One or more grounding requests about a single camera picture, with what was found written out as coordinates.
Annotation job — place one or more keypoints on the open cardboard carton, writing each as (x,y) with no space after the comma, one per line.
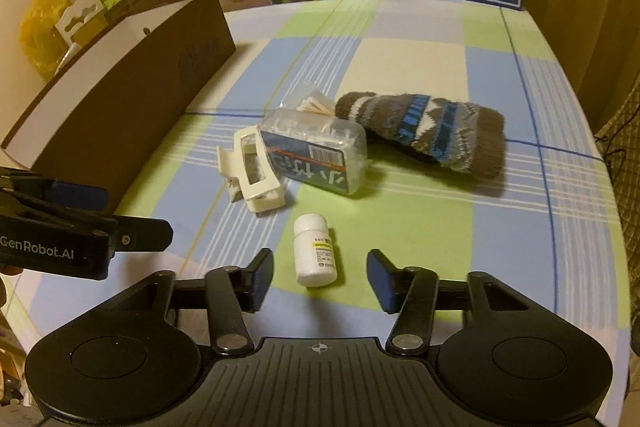
(137,2)

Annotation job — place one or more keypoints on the clear cotton swab box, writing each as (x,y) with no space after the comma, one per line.
(312,157)

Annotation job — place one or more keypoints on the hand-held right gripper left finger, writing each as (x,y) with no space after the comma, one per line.
(260,279)

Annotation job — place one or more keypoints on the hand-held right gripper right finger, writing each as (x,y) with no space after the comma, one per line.
(382,279)

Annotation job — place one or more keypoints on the chair with quilted cover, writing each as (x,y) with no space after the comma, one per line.
(622,167)

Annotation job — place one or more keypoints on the grey patterned knit sock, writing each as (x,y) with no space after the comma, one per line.
(425,127)

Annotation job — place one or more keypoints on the yellow plastic bag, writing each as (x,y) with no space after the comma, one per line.
(42,32)

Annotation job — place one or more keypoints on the white cutout cardboard flap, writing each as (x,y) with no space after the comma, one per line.
(80,19)

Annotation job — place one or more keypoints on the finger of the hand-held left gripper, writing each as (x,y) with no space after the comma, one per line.
(145,233)
(80,196)

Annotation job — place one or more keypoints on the brown cardboard box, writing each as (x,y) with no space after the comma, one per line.
(125,97)

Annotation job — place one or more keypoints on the white pill bottle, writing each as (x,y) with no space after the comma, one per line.
(316,252)

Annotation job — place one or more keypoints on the mustard yellow curtain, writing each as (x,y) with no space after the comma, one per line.
(580,7)

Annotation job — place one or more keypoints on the bag of cotton swabs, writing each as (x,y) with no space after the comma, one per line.
(315,103)

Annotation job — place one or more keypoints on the white hair clip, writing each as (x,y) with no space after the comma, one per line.
(260,199)

